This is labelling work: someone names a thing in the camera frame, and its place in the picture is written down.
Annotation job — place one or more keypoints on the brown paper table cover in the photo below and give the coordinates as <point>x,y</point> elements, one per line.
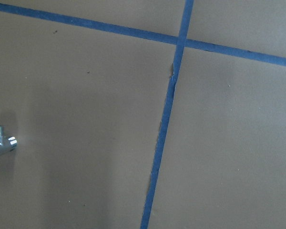
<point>143,114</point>

